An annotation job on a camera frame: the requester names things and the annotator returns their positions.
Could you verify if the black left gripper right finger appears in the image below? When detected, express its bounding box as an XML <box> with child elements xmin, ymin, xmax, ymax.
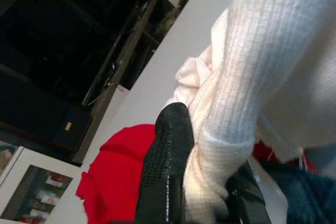
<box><xmin>225</xmin><ymin>159</ymin><xmax>272</xmax><ymax>224</ymax></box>

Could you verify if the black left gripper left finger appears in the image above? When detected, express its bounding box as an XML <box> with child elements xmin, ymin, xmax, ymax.
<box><xmin>135</xmin><ymin>102</ymin><xmax>196</xmax><ymax>224</ymax></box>

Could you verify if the blue denim garment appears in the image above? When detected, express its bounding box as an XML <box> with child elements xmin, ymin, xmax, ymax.
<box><xmin>262</xmin><ymin>161</ymin><xmax>336</xmax><ymax>224</ymax></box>

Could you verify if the white sweatshirt with print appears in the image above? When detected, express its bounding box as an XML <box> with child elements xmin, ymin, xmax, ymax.
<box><xmin>182</xmin><ymin>0</ymin><xmax>336</xmax><ymax>224</ymax></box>

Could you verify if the red garment white trim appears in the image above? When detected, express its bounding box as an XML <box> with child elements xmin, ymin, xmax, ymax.
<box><xmin>76</xmin><ymin>123</ymin><xmax>320</xmax><ymax>224</ymax></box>

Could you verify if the cream white fluffy top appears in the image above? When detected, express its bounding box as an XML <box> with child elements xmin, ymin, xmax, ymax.
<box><xmin>165</xmin><ymin>8</ymin><xmax>229</xmax><ymax>109</ymax></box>

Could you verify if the dark brown speaker box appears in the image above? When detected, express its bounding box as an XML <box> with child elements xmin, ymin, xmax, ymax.
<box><xmin>51</xmin><ymin>105</ymin><xmax>94</xmax><ymax>154</ymax></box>

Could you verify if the white glass-door cabinet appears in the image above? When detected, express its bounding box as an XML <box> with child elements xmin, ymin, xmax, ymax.
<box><xmin>0</xmin><ymin>146</ymin><xmax>82</xmax><ymax>222</ymax></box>

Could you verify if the dark TV cabinet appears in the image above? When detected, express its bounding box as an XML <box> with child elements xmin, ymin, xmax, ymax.
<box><xmin>0</xmin><ymin>0</ymin><xmax>190</xmax><ymax>156</ymax></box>

